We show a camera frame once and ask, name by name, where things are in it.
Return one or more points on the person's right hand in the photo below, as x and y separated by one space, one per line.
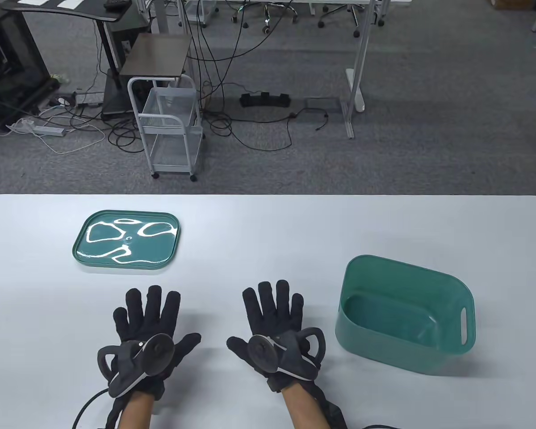
277 308

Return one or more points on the person's left hand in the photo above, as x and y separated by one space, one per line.
152 308

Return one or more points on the green plastic box lid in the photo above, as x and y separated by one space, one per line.
161 255

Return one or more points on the green plastic storage box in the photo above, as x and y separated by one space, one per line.
384 353

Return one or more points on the person's right forearm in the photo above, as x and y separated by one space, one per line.
303 409

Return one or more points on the person's left forearm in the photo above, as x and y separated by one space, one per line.
136 413

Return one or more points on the black left hand controller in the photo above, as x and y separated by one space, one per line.
158 353

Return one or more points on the black hand controller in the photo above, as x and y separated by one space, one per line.
263 353
158 353

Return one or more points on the black right hand controller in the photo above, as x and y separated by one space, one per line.
263 353

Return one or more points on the white power strip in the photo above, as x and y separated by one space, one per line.
44 130

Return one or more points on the black foot pedal unit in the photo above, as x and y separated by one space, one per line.
263 100

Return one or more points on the grey flat floor panel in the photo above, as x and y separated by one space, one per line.
322 103

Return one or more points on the brown side table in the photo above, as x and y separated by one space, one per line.
156 56

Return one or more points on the black computer case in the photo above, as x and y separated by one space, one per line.
9 67

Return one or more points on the chrome office chair base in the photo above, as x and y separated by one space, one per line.
267 13

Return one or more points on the black office chair base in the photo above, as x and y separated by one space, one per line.
355 13

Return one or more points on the black standing desk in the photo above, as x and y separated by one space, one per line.
71 13

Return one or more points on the white desk leg frame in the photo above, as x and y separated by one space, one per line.
356 80

